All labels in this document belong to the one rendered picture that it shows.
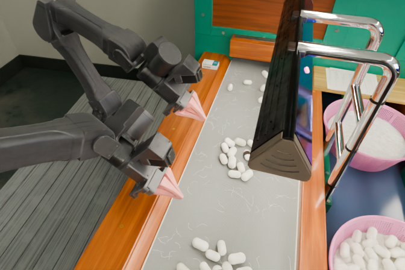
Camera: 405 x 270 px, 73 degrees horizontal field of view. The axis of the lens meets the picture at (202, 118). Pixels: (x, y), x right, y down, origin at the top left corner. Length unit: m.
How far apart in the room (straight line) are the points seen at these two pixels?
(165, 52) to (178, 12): 1.42
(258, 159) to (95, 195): 0.57
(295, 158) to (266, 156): 0.03
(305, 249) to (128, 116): 0.45
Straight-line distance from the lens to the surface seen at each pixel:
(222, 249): 0.63
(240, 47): 1.09
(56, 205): 0.87
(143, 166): 0.56
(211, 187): 0.72
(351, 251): 0.74
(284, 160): 0.36
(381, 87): 0.57
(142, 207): 0.68
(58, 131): 0.48
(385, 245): 0.77
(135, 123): 0.56
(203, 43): 1.19
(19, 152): 0.47
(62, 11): 0.78
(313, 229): 0.68
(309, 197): 0.72
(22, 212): 0.90
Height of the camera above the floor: 1.34
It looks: 42 degrees down
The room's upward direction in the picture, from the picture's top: straight up
